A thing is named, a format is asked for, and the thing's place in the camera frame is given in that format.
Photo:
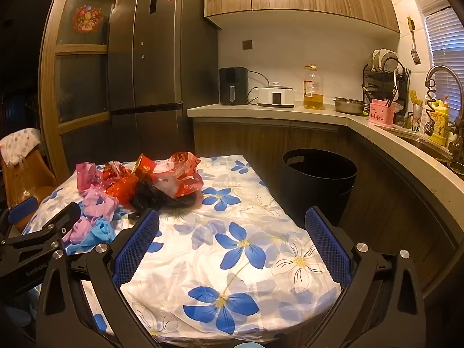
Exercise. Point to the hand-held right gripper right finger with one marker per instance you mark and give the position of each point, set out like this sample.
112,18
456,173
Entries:
326,246

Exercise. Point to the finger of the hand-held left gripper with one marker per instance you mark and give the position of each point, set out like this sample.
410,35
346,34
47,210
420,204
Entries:
61,217
21,208

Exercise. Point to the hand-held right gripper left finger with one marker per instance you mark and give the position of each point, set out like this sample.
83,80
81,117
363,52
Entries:
139,246

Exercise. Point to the pale pink plastic bag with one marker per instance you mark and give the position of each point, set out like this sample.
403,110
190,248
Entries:
99,203
78,230

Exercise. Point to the light blue plastic bag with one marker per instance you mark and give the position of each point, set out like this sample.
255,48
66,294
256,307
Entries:
101,232

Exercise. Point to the magenta patterned plastic bag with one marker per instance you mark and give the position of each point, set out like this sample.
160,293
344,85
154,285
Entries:
89,176

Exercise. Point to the black plastic bag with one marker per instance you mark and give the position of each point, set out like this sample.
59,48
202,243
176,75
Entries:
159,199

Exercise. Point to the black trash bin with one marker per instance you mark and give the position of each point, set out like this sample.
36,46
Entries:
319,188

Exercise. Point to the red shiny plastic bag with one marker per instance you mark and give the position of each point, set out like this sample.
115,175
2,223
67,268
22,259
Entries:
121,186

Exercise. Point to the red paper cup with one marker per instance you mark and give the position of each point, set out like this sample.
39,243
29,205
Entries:
145,165

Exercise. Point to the red white plastic bag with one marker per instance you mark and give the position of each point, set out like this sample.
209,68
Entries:
181,174

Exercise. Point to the brown chair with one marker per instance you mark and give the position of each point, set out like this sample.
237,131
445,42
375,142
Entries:
25,177

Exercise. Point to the dotted white cloth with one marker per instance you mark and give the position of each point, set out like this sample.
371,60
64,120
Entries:
18,145

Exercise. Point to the beige kitchen countertop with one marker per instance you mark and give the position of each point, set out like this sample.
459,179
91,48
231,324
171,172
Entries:
398,159

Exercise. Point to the wooden base cabinet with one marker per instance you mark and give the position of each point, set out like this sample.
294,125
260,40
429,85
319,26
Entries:
253,137

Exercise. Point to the wooden glass door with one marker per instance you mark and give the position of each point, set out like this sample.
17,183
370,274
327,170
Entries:
49,79

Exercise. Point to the steel sink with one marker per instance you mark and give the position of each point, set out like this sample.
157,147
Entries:
424,145

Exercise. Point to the steel bowl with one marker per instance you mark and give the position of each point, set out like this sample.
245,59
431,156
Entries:
348,106

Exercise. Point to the pink utensil holder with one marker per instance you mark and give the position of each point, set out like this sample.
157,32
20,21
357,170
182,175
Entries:
379,114

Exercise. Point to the cooking oil bottle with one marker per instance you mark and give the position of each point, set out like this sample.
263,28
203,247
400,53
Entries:
313,98

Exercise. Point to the small green bowl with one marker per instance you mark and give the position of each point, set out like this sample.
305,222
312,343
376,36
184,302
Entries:
456,168

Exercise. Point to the green white drink can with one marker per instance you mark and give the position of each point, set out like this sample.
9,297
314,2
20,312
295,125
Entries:
416,118

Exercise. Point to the white rice cooker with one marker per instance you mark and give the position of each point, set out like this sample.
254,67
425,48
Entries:
275,96

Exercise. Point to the white soap bottle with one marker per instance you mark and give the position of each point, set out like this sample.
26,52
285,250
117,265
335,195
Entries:
425,116

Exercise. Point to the yellow detergent bottle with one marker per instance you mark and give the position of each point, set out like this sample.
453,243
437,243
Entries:
439,123

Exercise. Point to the black dish rack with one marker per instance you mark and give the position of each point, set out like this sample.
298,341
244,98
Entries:
377,83

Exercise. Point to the yellow dish brush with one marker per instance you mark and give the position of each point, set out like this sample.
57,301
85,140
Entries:
414,97

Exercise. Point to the white spoon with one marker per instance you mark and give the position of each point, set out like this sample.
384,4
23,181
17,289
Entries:
395,79

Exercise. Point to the dark grey refrigerator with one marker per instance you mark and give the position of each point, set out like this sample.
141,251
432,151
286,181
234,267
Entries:
159,61

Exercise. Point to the black air fryer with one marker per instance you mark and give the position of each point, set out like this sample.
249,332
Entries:
232,87

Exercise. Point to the white plate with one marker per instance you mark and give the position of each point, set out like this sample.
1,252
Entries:
373,60
388,56

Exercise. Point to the red round door decoration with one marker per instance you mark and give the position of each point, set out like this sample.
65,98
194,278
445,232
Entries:
87,18

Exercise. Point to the hanging metal spatula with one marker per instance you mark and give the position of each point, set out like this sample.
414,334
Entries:
415,56

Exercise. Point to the steel kitchen faucet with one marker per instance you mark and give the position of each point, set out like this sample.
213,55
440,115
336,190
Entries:
440,69

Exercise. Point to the window blinds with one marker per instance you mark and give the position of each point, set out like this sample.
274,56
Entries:
446,50

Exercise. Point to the dark wall socket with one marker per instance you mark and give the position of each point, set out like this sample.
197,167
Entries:
247,44

